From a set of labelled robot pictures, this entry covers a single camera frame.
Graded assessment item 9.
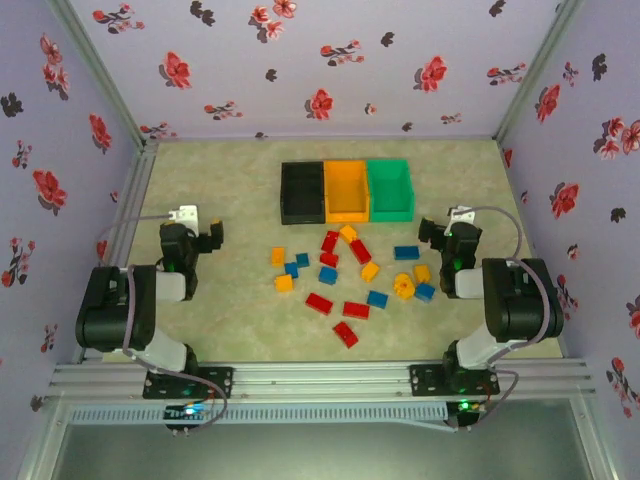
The green plastic bin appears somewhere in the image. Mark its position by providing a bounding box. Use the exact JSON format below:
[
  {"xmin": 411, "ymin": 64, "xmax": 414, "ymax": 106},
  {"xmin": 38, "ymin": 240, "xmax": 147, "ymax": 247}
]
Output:
[{"xmin": 367, "ymin": 158, "xmax": 416, "ymax": 224}]

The orange plastic bin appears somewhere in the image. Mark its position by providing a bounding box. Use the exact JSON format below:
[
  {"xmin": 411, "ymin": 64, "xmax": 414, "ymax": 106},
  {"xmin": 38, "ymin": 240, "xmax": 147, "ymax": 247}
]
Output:
[{"xmin": 323, "ymin": 159, "xmax": 372, "ymax": 225}]

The black plastic bin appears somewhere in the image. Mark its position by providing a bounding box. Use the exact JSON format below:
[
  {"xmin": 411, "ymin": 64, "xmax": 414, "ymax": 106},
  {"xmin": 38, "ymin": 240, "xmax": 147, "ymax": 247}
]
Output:
[{"xmin": 279, "ymin": 160, "xmax": 327, "ymax": 226}]

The left circuit board with LED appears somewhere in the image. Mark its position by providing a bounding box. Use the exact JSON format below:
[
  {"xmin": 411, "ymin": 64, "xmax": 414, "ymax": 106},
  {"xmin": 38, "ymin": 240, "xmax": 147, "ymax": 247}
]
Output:
[{"xmin": 163, "ymin": 403, "xmax": 214, "ymax": 422}]

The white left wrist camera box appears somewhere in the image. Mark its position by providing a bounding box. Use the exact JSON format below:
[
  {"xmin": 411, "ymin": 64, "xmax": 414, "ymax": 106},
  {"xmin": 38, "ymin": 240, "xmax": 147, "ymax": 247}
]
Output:
[{"xmin": 167, "ymin": 203, "xmax": 200, "ymax": 225}]

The lavender right arm cable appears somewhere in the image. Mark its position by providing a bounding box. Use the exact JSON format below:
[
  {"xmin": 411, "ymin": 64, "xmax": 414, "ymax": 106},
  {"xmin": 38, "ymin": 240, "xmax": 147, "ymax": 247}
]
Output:
[{"xmin": 449, "ymin": 205, "xmax": 565, "ymax": 434}]

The lavender arm cable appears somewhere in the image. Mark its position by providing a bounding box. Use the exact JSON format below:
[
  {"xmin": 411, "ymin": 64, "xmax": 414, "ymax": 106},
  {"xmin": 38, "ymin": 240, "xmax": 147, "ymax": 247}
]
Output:
[
  {"xmin": 94, "ymin": 212, "xmax": 229, "ymax": 431},
  {"xmin": 449, "ymin": 205, "xmax": 565, "ymax": 434}
]

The aluminium side rail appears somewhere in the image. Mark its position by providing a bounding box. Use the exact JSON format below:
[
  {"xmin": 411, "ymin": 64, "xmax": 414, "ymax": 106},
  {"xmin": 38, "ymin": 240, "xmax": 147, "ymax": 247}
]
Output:
[{"xmin": 97, "ymin": 141, "xmax": 160, "ymax": 269}]

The lavender left arm cable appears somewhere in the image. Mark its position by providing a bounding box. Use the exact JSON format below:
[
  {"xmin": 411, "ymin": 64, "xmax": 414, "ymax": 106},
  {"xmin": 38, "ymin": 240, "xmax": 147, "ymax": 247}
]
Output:
[{"xmin": 94, "ymin": 212, "xmax": 229, "ymax": 431}]

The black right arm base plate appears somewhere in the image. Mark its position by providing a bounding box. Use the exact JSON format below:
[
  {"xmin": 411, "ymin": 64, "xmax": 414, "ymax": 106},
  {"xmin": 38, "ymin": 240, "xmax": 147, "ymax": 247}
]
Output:
[{"xmin": 408, "ymin": 363, "xmax": 501, "ymax": 396}]

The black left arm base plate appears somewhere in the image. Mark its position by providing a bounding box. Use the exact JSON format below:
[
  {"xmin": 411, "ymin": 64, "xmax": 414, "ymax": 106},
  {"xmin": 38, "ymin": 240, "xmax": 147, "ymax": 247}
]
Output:
[{"xmin": 143, "ymin": 366, "xmax": 235, "ymax": 400}]

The aluminium mounting rail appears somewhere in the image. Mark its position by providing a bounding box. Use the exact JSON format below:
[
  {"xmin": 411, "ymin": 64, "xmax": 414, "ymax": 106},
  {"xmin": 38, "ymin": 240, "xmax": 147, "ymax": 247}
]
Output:
[{"xmin": 49, "ymin": 359, "xmax": 596, "ymax": 400}]

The aluminium corner post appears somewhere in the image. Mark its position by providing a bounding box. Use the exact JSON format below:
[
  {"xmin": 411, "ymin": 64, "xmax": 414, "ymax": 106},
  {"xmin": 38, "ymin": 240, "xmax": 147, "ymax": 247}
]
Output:
[
  {"xmin": 47, "ymin": 0, "xmax": 159, "ymax": 149},
  {"xmin": 492, "ymin": 0, "xmax": 587, "ymax": 149}
]

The grey slotted cable duct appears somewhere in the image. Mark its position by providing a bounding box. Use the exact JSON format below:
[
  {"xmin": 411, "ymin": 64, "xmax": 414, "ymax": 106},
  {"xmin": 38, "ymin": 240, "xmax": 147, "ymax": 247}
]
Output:
[{"xmin": 67, "ymin": 403, "xmax": 449, "ymax": 427}]

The aluminium lower frame post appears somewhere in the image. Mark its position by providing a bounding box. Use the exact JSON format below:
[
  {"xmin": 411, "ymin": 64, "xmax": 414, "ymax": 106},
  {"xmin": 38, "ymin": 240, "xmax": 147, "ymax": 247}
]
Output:
[
  {"xmin": 569, "ymin": 397, "xmax": 621, "ymax": 480},
  {"xmin": 14, "ymin": 397, "xmax": 74, "ymax": 480}
]

